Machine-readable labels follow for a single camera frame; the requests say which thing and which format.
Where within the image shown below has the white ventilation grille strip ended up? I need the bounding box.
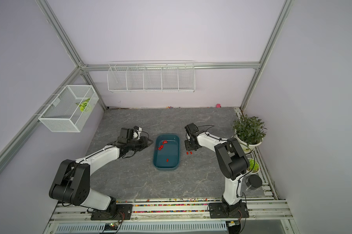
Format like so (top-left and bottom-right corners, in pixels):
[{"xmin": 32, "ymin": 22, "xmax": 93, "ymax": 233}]
[{"xmin": 53, "ymin": 221, "xmax": 228, "ymax": 234}]

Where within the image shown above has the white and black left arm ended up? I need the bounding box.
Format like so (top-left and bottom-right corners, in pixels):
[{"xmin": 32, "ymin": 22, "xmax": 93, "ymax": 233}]
[{"xmin": 49, "ymin": 136, "xmax": 153, "ymax": 211}]

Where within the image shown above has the aluminium rail bed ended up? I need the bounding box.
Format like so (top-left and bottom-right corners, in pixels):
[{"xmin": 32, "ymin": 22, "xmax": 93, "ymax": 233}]
[{"xmin": 44, "ymin": 196, "xmax": 299, "ymax": 234}]

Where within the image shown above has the green circuit board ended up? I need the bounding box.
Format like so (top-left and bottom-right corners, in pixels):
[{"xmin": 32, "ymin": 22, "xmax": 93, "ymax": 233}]
[{"xmin": 104, "ymin": 223, "xmax": 121, "ymax": 231}]

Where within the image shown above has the white plant pot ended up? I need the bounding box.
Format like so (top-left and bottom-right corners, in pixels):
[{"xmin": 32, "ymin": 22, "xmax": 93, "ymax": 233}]
[{"xmin": 233, "ymin": 135, "xmax": 263, "ymax": 154}]

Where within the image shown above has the white wire wall shelf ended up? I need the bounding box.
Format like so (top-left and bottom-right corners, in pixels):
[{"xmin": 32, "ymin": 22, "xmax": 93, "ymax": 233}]
[{"xmin": 107, "ymin": 60, "xmax": 195, "ymax": 93}]

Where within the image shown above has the black cylinder cup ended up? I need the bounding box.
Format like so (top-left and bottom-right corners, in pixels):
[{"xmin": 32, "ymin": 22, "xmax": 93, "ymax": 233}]
[{"xmin": 245, "ymin": 174, "xmax": 263, "ymax": 190}]

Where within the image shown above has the teal plastic storage box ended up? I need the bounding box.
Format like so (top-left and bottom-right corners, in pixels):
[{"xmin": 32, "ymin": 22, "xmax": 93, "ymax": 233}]
[{"xmin": 152, "ymin": 134, "xmax": 180, "ymax": 171}]

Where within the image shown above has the green potted plant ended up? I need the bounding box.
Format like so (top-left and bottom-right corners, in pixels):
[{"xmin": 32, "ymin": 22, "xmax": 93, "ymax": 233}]
[{"xmin": 233, "ymin": 115, "xmax": 267, "ymax": 145}]

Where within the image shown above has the green item in basket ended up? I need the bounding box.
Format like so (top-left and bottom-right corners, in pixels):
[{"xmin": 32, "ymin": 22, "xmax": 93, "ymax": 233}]
[{"xmin": 76, "ymin": 98, "xmax": 92, "ymax": 112}]

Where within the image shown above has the white mesh wall basket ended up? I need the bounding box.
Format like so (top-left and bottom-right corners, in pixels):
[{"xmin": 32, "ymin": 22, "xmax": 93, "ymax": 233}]
[{"xmin": 38, "ymin": 85, "xmax": 99, "ymax": 133}]

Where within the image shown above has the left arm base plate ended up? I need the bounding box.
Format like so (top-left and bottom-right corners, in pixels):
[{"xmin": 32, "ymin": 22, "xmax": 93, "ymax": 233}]
[{"xmin": 91, "ymin": 203, "xmax": 133, "ymax": 221}]

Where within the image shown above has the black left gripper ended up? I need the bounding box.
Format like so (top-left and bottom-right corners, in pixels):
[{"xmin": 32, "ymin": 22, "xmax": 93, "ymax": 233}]
[{"xmin": 127, "ymin": 136, "xmax": 153, "ymax": 152}]

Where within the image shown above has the small green plant pot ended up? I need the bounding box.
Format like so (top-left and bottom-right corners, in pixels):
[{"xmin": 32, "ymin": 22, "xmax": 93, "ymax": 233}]
[{"xmin": 247, "ymin": 158, "xmax": 260, "ymax": 175}]

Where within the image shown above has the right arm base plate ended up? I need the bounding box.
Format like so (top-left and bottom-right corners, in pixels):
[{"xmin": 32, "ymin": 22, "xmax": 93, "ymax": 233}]
[{"xmin": 207, "ymin": 202, "xmax": 250, "ymax": 219}]

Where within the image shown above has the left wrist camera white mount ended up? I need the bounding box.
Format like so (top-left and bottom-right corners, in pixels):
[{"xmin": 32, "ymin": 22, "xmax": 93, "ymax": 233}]
[{"xmin": 117, "ymin": 126, "xmax": 142, "ymax": 143}]

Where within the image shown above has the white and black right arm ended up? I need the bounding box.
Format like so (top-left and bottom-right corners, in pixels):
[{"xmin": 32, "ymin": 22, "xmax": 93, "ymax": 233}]
[{"xmin": 185, "ymin": 131, "xmax": 250, "ymax": 212}]

